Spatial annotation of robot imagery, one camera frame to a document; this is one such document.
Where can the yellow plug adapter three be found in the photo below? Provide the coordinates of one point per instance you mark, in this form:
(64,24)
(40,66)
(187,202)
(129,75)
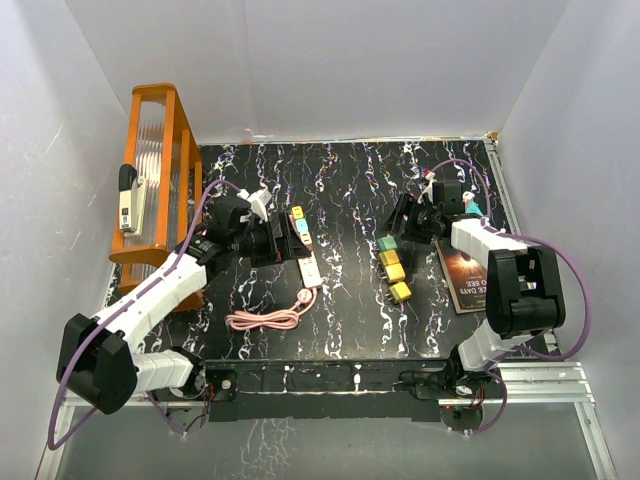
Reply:
(399,292)

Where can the yellow plug adapter one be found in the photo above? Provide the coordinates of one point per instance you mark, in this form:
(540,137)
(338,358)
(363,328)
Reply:
(388,257)

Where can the orange wooden rack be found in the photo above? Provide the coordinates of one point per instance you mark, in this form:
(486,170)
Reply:
(161,146)

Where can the teal triangular power strip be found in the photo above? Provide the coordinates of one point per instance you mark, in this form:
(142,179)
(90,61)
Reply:
(472,208)

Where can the yellow plug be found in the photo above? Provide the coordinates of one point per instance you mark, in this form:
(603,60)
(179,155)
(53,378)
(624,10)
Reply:
(298,213)

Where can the yellow plug adapter two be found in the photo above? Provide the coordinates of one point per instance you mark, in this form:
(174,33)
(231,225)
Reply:
(394,273)

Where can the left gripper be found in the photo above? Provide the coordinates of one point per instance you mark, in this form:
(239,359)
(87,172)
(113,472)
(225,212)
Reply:
(287,247)

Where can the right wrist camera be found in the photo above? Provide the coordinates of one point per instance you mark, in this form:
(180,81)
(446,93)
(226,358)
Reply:
(427,187)

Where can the white black stapler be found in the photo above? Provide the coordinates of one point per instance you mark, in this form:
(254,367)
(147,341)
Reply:
(132,197)

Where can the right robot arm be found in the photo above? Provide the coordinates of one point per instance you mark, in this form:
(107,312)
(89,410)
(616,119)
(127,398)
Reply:
(523,298)

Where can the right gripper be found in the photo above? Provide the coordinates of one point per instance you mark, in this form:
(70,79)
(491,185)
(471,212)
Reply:
(409,207)

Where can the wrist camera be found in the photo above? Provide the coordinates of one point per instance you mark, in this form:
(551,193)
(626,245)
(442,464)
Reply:
(258,200)
(427,187)

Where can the dark book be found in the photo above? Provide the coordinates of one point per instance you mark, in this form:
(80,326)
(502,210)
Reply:
(466,278)

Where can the aluminium frame rail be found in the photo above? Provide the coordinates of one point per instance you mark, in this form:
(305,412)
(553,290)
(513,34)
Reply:
(418,390)

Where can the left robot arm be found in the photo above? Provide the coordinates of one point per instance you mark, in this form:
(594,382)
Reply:
(99,358)

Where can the pink power strip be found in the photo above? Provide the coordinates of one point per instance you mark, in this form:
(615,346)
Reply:
(309,270)

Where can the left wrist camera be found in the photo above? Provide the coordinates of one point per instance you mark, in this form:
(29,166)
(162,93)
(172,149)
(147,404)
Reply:
(258,200)

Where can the blue plug adapter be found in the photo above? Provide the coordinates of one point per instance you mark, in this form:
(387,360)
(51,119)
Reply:
(302,225)

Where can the green plug adapter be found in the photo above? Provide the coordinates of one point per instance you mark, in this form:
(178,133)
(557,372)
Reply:
(386,243)

